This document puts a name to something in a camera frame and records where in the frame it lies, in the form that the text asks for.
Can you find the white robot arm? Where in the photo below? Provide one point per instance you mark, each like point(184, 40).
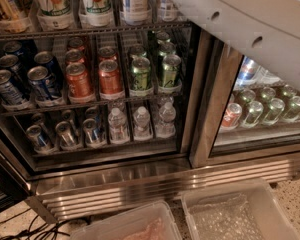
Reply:
point(267, 31)

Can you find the middle water bottle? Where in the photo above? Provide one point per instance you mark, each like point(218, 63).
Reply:
point(141, 119)

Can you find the water bottle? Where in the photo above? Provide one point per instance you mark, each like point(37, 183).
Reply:
point(141, 119)
point(118, 126)
point(165, 127)

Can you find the right water bottle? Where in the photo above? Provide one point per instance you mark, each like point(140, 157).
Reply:
point(165, 127)

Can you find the left water bottle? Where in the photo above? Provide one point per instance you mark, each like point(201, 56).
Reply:
point(118, 126)

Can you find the stainless steel display fridge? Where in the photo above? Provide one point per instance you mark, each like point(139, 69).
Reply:
point(63, 184)

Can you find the glass fridge sliding door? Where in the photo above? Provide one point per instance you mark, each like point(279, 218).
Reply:
point(221, 63)

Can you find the white blue label bottle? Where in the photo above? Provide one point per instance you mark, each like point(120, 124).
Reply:
point(135, 12)

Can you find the right 7up bottle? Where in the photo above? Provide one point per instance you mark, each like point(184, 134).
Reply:
point(95, 13)

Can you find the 7up bottle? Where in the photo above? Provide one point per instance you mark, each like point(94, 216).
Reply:
point(55, 14)
point(95, 13)

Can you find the left 7up bottle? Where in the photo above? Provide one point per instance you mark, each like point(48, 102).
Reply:
point(55, 14)

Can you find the front left green can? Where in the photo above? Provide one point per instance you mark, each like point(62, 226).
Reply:
point(141, 74)

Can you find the front right orange can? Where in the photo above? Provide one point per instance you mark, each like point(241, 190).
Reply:
point(110, 77)

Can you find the front right green can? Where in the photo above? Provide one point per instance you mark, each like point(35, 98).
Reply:
point(170, 71)

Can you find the bottom right slim can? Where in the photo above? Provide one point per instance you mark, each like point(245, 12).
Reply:
point(92, 130)

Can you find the slim can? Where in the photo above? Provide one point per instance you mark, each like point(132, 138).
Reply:
point(65, 132)
point(39, 138)
point(92, 130)

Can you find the front left orange can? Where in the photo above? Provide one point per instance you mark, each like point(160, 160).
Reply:
point(78, 80)

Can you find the orange can behind door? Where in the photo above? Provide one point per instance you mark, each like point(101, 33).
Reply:
point(232, 115)

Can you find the bottom middle slim can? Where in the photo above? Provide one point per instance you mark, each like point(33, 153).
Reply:
point(65, 132)

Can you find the green can behind door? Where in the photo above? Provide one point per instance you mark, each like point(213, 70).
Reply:
point(252, 114)

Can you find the red bull can behind door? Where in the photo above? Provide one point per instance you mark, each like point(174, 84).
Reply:
point(247, 72)

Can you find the clear bin with pink cloth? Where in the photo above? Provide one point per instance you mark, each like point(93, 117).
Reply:
point(153, 221)

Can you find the blue can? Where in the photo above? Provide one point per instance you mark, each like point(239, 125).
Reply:
point(11, 89)
point(44, 84)

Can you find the bottom left slim can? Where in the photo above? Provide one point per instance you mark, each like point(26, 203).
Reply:
point(39, 138)

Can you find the clear bin with bubble wrap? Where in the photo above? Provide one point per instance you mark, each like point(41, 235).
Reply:
point(246, 210)

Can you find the front left blue can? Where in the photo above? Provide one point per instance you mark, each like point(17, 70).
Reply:
point(11, 89)

